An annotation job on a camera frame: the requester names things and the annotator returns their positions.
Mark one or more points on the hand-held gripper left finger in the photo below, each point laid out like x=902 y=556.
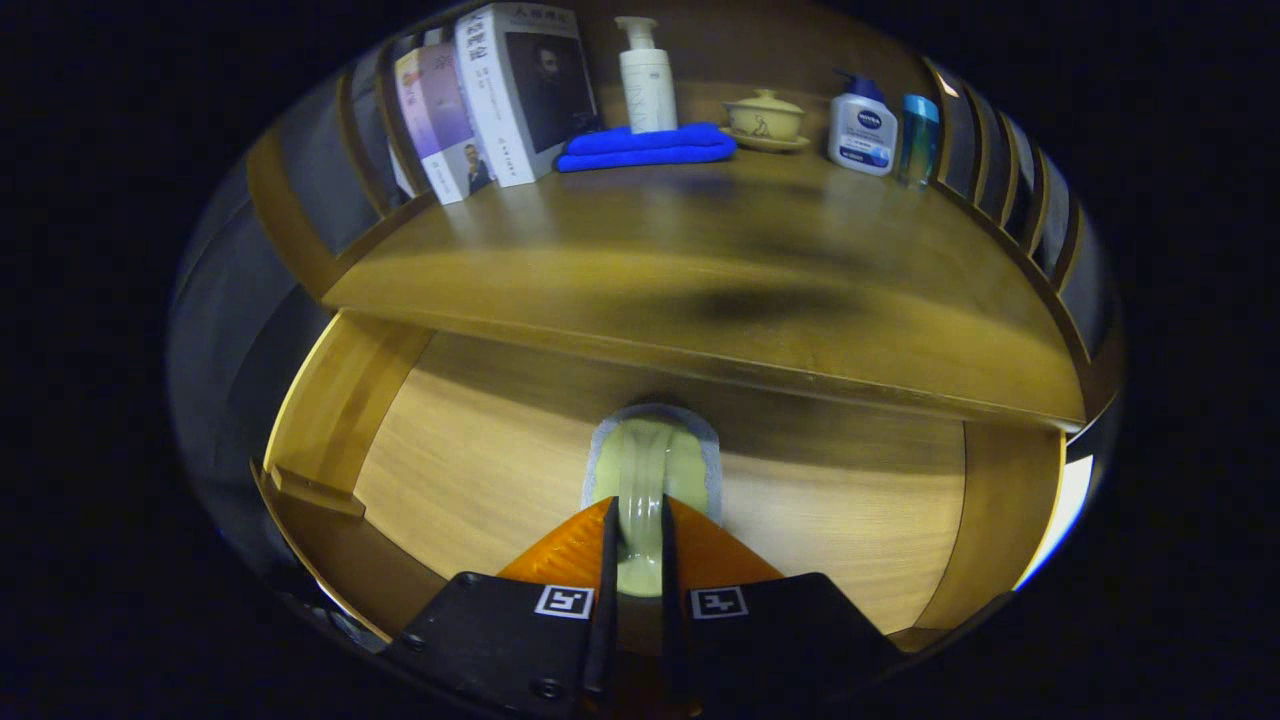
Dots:
x=603 y=640

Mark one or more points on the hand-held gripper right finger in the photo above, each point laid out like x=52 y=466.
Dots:
x=672 y=640

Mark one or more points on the brown wooden drawer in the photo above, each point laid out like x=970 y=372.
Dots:
x=480 y=460

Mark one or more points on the wooden countertop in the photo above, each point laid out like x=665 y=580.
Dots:
x=600 y=250

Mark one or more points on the blue folded cloth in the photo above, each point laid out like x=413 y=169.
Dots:
x=640 y=148

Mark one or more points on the beige lidded teacup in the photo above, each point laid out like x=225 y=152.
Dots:
x=765 y=120

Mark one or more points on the white blue-capped lotion bottle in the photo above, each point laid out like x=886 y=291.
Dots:
x=862 y=130

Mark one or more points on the white pump bottle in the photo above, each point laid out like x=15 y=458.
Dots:
x=648 y=90

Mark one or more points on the purple book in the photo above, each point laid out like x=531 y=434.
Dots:
x=440 y=110

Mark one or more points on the teal slim bottle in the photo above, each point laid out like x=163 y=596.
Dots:
x=917 y=140

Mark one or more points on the thick white book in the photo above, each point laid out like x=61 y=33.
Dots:
x=490 y=90

